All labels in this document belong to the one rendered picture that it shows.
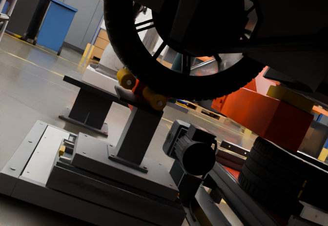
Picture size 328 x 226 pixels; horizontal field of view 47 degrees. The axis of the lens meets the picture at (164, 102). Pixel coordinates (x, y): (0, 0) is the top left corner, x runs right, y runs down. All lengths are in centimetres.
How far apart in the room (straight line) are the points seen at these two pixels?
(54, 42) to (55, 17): 47
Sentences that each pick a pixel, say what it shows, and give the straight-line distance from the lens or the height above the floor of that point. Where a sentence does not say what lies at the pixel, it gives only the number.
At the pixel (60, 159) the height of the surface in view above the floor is 17.
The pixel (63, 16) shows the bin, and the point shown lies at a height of 73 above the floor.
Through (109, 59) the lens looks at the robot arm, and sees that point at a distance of 278.
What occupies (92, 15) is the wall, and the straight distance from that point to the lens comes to 1250.
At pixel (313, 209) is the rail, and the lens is 139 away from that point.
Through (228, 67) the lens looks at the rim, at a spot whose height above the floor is 71.
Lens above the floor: 61
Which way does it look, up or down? 5 degrees down
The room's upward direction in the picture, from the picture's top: 24 degrees clockwise
